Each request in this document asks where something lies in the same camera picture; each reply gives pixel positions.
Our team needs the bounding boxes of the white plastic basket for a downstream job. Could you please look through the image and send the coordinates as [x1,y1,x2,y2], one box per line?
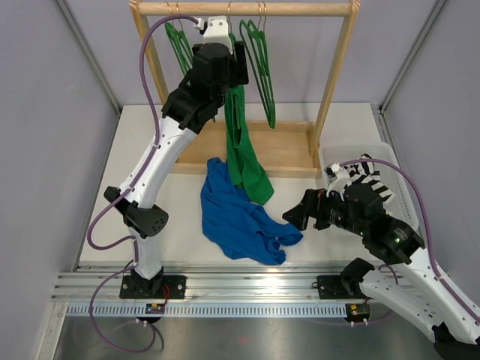
[319,141,419,230]

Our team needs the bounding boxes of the wooden clothes rack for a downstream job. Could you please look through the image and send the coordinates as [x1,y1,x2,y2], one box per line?
[129,1,361,179]

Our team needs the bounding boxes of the white slotted cable duct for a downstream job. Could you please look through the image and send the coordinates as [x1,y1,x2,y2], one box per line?
[67,301,347,318]

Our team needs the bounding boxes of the blue tank top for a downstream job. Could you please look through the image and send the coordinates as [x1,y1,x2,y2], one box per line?
[200,157,303,266]

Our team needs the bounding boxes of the aluminium mounting rail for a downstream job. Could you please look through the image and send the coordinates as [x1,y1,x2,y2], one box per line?
[50,264,413,304]

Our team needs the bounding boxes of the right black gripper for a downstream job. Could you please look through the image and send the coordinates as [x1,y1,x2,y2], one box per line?
[282,185,367,236]

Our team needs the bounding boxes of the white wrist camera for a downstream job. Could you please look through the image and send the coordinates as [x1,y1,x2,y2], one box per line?
[325,163,352,199]
[195,16,233,54]

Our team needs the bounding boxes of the green tank top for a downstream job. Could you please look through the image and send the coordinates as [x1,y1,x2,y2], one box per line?
[223,31,275,206]

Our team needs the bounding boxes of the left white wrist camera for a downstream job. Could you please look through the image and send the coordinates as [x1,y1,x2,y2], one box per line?
[195,16,233,54]

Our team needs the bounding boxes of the black white striped tank top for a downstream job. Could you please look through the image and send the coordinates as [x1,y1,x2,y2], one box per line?
[344,162,395,205]

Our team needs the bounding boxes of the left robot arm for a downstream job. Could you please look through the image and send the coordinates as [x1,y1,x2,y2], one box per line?
[104,41,248,299]

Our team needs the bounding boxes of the green hanger of striped top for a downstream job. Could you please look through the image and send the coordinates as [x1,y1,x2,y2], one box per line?
[165,21,179,64]

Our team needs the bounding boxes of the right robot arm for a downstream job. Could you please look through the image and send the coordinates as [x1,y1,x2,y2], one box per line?
[282,184,479,359]

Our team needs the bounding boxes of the green hanger of blue top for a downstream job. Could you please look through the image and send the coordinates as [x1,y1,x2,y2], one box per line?
[176,20,194,75]

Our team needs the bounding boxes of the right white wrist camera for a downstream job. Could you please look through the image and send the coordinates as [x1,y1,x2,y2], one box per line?
[325,163,352,199]

